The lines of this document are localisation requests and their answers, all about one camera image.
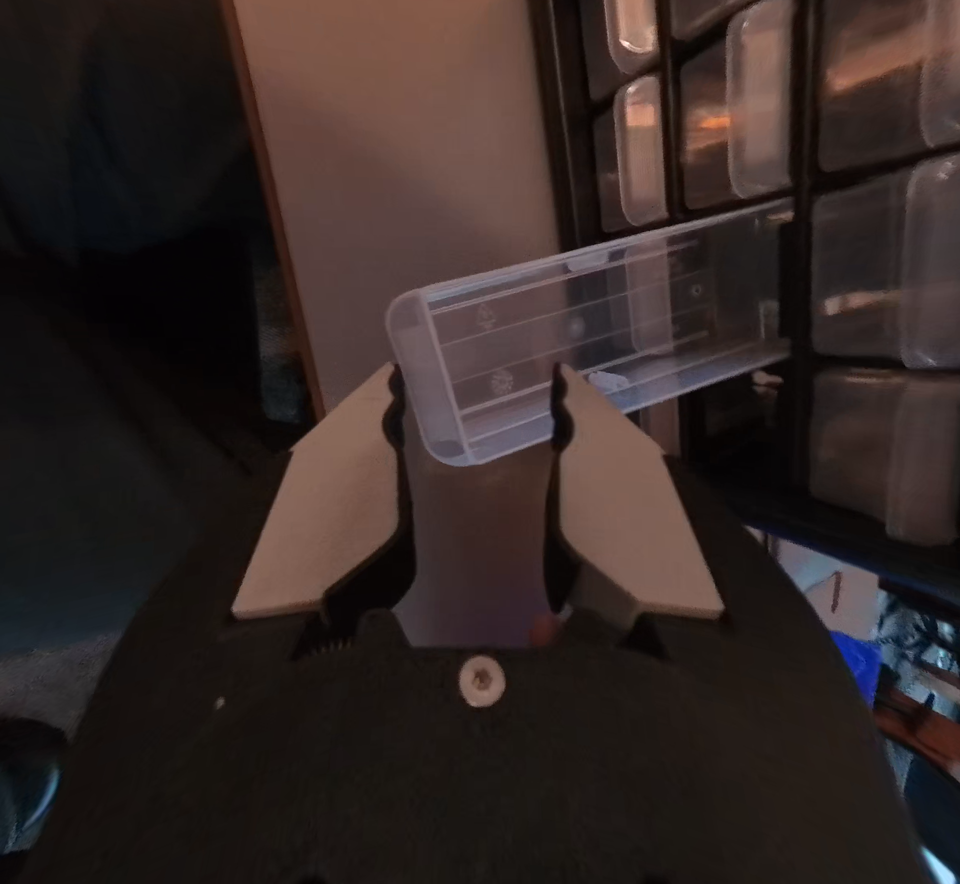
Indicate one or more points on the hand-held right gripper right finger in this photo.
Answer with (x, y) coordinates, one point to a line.
(630, 509)

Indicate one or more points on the black drawer cabinet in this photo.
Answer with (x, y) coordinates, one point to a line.
(806, 149)

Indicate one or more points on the clear plastic drawer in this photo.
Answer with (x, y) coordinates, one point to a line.
(525, 329)

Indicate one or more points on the dark cloth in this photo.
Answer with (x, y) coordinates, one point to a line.
(112, 111)

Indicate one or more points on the bank of clear drawers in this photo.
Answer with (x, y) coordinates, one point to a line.
(862, 74)

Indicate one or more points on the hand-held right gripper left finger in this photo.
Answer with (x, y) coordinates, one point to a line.
(330, 509)

